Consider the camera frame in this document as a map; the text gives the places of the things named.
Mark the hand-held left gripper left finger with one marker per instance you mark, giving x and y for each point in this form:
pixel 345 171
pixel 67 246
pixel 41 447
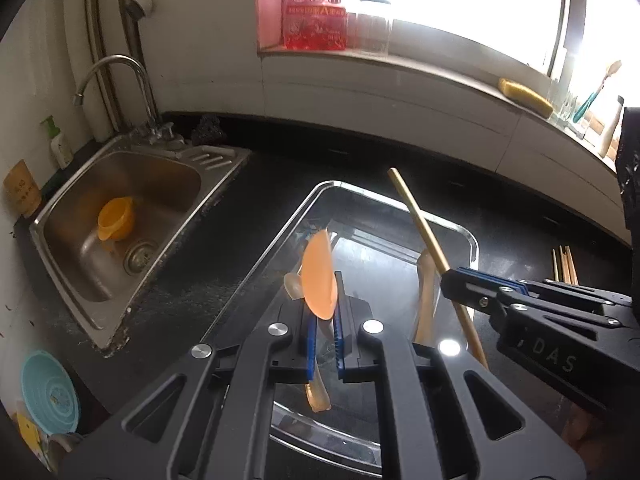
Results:
pixel 312 355

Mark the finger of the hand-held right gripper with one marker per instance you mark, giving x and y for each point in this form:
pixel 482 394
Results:
pixel 490 280
pixel 470 292

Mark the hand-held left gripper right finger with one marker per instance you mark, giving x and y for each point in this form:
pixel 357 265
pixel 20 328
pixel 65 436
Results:
pixel 340 340

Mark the orange plastic spoon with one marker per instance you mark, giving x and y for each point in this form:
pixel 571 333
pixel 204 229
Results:
pixel 318 275

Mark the wooden chopstick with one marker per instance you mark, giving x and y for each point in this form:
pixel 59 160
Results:
pixel 568 267
pixel 425 230
pixel 575 275
pixel 554 265

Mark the clear plastic tray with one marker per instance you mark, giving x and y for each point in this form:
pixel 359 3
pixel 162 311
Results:
pixel 380 255

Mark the person's right hand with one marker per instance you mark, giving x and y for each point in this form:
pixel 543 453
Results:
pixel 579 427

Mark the yellow sponge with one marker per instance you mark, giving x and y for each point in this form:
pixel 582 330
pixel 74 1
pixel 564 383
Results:
pixel 525 96

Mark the clear drinking glasses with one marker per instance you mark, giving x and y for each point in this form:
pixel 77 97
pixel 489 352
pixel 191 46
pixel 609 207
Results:
pixel 565 107

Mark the white bottle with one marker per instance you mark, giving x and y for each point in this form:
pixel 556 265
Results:
pixel 610 130

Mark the stainless steel sink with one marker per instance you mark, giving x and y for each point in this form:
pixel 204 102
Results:
pixel 150 185

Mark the orange plastic cup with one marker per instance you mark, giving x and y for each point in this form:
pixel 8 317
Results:
pixel 117 217

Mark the dark steel wool scrubber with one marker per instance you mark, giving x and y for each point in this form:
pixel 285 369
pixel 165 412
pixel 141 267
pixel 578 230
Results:
pixel 209 130

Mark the clear glass jar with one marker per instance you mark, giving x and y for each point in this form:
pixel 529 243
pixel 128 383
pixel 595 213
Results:
pixel 370 30

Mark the yellow plastic item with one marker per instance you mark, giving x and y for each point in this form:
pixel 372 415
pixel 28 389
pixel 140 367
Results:
pixel 29 435

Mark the red detergent pouch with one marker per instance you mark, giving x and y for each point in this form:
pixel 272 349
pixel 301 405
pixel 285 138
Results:
pixel 314 15

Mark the green pump soap bottle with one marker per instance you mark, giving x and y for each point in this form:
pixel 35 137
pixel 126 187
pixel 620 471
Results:
pixel 61 147

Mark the chrome faucet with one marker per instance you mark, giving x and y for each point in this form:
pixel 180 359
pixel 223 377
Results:
pixel 125 59

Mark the grey wall pipe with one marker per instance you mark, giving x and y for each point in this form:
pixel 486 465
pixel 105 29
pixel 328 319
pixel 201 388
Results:
pixel 97 35

